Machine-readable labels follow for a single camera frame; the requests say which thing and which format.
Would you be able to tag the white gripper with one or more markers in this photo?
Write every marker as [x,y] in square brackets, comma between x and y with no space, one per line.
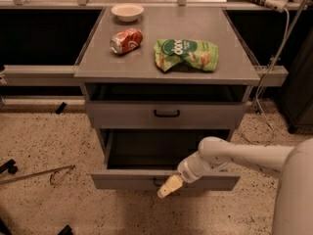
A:
[190,170]

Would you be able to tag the grey drawer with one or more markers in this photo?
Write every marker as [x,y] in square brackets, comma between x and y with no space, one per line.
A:
[165,106]
[143,159]

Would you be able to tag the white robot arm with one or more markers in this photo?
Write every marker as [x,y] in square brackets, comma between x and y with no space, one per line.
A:
[292,166]

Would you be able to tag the grey top drawer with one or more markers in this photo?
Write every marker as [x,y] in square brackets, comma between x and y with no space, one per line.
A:
[165,106]

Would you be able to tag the grey drawer cabinet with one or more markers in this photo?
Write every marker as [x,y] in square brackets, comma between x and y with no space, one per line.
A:
[189,78]

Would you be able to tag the metal rod on floor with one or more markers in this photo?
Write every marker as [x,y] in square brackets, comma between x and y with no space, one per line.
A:
[35,174]

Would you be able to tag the black foot bottom edge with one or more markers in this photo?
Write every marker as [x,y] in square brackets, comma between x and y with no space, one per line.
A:
[66,231]

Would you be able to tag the green chip bag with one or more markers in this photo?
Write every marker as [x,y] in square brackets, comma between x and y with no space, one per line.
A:
[197,54]

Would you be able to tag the small black block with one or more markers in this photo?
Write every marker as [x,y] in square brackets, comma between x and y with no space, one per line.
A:
[60,108]

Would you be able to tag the crushed orange soda can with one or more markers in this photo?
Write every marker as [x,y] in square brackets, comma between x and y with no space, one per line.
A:
[126,41]

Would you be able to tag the black caster foot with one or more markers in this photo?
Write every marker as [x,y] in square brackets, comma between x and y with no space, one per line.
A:
[9,166]

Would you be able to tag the white ceramic bowl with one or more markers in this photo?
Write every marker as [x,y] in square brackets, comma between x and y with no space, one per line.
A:
[127,12]

